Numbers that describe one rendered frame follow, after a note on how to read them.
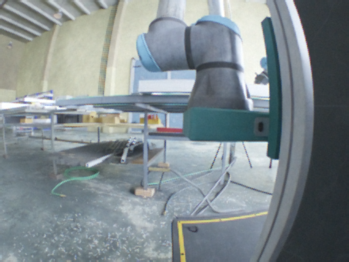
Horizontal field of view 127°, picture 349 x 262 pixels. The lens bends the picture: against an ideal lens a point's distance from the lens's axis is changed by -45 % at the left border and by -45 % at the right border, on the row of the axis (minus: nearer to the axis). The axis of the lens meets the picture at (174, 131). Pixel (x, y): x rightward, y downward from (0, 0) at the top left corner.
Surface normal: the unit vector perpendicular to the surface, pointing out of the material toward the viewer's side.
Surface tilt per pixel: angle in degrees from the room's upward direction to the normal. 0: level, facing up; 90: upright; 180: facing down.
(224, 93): 73
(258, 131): 90
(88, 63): 90
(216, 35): 90
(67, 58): 90
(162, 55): 127
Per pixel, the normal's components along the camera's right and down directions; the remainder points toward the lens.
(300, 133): -1.00, -0.03
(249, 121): 0.03, 0.07
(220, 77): -0.28, -0.25
